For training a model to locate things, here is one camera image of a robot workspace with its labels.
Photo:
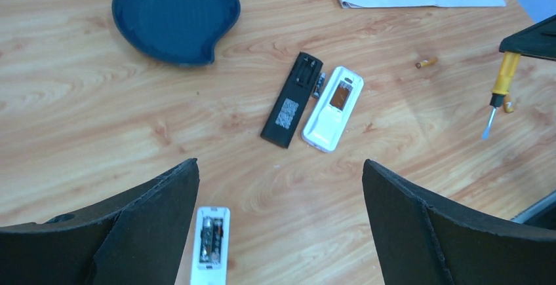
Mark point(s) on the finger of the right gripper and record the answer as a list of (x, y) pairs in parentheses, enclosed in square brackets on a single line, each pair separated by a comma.
[(536, 41)]

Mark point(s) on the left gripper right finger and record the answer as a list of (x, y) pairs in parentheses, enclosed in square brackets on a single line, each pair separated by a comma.
[(424, 238)]

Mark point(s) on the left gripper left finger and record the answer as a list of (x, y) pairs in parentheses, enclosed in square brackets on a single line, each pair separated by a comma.
[(135, 237)]

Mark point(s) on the yellow handled screwdriver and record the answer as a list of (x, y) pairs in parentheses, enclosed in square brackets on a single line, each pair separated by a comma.
[(501, 86)]

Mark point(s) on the orange battery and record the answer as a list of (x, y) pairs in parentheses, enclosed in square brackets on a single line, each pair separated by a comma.
[(426, 62), (508, 104)]

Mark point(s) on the white remote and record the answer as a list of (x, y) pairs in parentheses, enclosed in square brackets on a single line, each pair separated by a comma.
[(209, 264), (333, 109)]

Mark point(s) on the blue leaf-shaped dish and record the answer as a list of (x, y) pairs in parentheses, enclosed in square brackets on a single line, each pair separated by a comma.
[(179, 32)]

